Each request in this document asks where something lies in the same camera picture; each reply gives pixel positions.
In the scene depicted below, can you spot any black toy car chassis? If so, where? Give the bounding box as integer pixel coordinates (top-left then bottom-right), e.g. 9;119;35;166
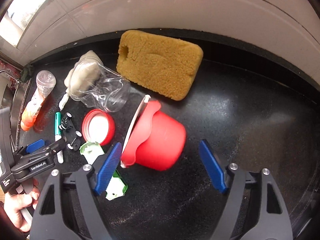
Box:
59;112;82;151

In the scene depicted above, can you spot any red collapsible bucket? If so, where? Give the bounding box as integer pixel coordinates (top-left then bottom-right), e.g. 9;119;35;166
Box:
120;95;186;171

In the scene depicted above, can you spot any red detergent bottle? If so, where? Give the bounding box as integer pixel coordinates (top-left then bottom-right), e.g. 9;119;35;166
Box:
0;60;21;79

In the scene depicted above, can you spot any orange plastic drink bottle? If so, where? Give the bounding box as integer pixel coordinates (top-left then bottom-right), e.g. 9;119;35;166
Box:
20;70;56;131

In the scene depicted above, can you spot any clear crushed plastic cup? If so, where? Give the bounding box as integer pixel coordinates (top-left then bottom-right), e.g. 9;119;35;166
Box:
80;65;131;113

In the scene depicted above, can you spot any person's left hand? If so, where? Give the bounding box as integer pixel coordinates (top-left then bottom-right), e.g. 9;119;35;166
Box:
4;178;40;232

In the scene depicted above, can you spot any dark green cloth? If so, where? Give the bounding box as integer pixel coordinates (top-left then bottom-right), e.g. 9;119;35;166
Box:
20;64;34;83

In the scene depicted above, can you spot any yellow brown sponge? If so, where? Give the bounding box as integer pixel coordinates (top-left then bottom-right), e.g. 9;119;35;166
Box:
117;30;203;101

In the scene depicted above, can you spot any light green toy car shell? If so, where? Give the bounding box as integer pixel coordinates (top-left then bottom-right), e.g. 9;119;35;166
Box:
80;142;128;201

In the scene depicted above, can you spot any white foam brush sponge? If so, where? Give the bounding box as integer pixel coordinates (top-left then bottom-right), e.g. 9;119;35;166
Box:
59;50;103;111

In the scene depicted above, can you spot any green white marker pen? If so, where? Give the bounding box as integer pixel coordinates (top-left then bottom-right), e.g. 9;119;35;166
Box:
54;112;64;164

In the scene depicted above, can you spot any stainless steel sink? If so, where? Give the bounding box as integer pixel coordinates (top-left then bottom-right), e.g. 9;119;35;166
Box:
1;77;31;149

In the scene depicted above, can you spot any red jar lid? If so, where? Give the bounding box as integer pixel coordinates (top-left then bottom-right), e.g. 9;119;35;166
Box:
81;109;116;146

